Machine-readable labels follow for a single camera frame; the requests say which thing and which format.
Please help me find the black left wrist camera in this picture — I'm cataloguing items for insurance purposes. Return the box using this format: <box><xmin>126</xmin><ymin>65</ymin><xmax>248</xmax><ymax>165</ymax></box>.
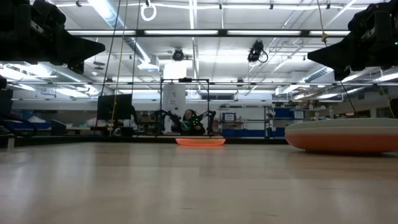
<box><xmin>32</xmin><ymin>0</ymin><xmax>68</xmax><ymax>30</ymax></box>

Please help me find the background black rig frame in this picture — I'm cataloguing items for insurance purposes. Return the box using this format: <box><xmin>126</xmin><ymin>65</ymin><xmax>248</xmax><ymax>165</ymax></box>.
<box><xmin>160</xmin><ymin>77</ymin><xmax>211</xmax><ymax>136</ymax></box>

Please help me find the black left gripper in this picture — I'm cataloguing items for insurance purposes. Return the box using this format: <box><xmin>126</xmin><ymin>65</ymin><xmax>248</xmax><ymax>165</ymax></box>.
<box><xmin>0</xmin><ymin>0</ymin><xmax>106</xmax><ymax>75</ymax></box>

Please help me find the white column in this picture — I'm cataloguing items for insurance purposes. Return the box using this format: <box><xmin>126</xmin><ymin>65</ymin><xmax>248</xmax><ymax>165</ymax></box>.
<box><xmin>162</xmin><ymin>83</ymin><xmax>187</xmax><ymax>124</ymax></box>

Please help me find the black computer monitor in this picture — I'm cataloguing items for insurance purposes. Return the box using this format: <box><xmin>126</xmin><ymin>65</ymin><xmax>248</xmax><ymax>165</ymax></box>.
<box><xmin>96</xmin><ymin>93</ymin><xmax>133</xmax><ymax>121</ymax></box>

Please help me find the person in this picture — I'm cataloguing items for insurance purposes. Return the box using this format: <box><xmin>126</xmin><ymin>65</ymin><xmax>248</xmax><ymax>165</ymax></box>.
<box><xmin>181</xmin><ymin>108</ymin><xmax>206</xmax><ymax>136</ymax></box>

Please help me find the translucent orange small plate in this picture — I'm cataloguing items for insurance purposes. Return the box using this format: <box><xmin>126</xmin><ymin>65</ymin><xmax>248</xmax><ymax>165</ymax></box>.
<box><xmin>175</xmin><ymin>138</ymin><xmax>226</xmax><ymax>147</ymax></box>

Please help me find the white hanging ring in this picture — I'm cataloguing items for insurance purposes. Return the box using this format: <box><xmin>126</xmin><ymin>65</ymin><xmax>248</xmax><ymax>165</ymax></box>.
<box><xmin>140</xmin><ymin>2</ymin><xmax>157</xmax><ymax>22</ymax></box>

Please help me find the pale blue large plate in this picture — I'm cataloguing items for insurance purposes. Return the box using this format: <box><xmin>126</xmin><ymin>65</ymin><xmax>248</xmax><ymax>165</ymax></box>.
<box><xmin>285</xmin><ymin>117</ymin><xmax>398</xmax><ymax>131</ymax></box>

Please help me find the black aluminium table frame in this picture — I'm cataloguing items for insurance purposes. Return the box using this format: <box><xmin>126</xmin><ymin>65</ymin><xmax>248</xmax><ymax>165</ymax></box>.
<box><xmin>0</xmin><ymin>135</ymin><xmax>289</xmax><ymax>146</ymax></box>

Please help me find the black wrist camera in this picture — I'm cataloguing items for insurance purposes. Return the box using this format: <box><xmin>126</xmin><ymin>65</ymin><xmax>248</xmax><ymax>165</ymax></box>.
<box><xmin>32</xmin><ymin>0</ymin><xmax>68</xmax><ymax>30</ymax></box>
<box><xmin>348</xmin><ymin>1</ymin><xmax>398</xmax><ymax>35</ymax></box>

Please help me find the round black ceiling camera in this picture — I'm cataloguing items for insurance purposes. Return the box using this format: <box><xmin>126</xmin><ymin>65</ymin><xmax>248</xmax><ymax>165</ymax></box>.
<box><xmin>172</xmin><ymin>48</ymin><xmax>185</xmax><ymax>62</ymax></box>

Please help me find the blue storage bin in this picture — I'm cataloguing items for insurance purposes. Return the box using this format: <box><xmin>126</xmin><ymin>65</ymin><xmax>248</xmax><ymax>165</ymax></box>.
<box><xmin>4</xmin><ymin>120</ymin><xmax>53</xmax><ymax>131</ymax></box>

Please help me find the yellow hanging cable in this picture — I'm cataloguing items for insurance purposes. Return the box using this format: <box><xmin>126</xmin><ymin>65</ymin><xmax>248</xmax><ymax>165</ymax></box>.
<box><xmin>108</xmin><ymin>0</ymin><xmax>129</xmax><ymax>137</ymax></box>

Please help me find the metal shelf with blue bins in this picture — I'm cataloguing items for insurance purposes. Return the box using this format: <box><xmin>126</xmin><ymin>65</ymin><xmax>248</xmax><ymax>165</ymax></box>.
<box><xmin>219</xmin><ymin>104</ymin><xmax>307</xmax><ymax>138</ymax></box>

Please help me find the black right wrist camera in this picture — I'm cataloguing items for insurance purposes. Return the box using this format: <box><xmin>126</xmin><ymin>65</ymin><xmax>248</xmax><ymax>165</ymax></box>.
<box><xmin>348</xmin><ymin>1</ymin><xmax>398</xmax><ymax>35</ymax></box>

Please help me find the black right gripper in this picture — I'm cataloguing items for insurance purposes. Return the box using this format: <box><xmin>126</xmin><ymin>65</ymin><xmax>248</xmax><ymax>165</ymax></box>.
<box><xmin>307</xmin><ymin>18</ymin><xmax>398</xmax><ymax>82</ymax></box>

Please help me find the black ceiling camera with cable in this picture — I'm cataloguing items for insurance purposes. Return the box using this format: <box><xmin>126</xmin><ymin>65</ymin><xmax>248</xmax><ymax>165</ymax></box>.
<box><xmin>247</xmin><ymin>39</ymin><xmax>269</xmax><ymax>63</ymax></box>

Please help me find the terracotta large plate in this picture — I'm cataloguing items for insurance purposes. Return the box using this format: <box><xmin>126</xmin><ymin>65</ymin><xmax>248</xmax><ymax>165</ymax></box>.
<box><xmin>285</xmin><ymin>133</ymin><xmax>398</xmax><ymax>154</ymax></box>

